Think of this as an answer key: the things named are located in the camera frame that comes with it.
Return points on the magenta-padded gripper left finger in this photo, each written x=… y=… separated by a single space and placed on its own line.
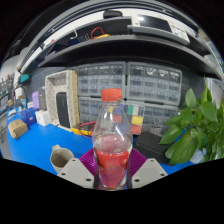
x=76 y=174

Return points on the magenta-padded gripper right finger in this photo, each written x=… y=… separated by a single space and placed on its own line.
x=149 y=173

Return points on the clear bottle with red label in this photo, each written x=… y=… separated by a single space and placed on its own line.
x=112 y=166

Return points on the beige ceramic mug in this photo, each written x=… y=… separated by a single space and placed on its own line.
x=61 y=158

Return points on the black box with white label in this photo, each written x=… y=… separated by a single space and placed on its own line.
x=150 y=146

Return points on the yellow multimeter with red leads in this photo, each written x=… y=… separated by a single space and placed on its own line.
x=80 y=131

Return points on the green potted plant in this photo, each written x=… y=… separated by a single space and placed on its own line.
x=190 y=140

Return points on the clear organizer box, coloured parts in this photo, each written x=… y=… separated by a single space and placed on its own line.
x=137 y=120

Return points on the grey small-parts drawer cabinet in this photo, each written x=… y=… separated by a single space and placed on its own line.
x=88 y=110
x=161 y=118
x=101 y=80
x=153 y=83

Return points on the small white box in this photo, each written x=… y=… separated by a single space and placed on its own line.
x=42 y=118

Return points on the small cardboard box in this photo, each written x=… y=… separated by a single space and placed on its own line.
x=17 y=129

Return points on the blue box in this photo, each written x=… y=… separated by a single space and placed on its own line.
x=27 y=117

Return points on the beige perforated box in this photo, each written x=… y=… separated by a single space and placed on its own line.
x=71 y=96

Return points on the dark grey flat box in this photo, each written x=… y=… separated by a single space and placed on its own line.
x=42 y=98

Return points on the purple container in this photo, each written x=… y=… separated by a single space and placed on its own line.
x=35 y=100

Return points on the black shelf unit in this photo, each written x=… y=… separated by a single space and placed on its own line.
x=126 y=50

